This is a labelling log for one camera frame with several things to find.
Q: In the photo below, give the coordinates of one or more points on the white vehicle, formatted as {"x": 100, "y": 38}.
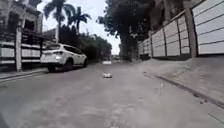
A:
{"x": 107, "y": 62}

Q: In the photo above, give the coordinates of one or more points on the small white robot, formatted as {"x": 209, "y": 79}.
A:
{"x": 107, "y": 75}

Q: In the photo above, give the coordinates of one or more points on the row of green bushes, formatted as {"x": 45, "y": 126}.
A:
{"x": 93, "y": 46}

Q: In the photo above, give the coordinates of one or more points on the grey asphalt road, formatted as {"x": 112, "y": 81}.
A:
{"x": 100, "y": 100}

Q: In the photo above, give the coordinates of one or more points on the large dark tree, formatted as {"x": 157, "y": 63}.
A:
{"x": 128, "y": 23}

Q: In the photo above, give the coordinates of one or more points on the white car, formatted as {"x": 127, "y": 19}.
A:
{"x": 63, "y": 55}

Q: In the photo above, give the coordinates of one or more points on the palm tree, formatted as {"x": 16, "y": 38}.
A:
{"x": 78, "y": 18}
{"x": 59, "y": 13}

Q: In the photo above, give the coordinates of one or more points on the grey concrete pavement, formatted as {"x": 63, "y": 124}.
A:
{"x": 196, "y": 75}

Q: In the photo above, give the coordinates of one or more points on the grey kerb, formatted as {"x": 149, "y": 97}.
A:
{"x": 20, "y": 74}

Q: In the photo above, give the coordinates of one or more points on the striped fence with posts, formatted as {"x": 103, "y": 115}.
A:
{"x": 20, "y": 50}

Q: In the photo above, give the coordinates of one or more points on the building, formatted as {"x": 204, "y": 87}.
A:
{"x": 20, "y": 15}

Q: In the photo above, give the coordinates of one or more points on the pale panelled wall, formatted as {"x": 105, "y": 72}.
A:
{"x": 173, "y": 40}

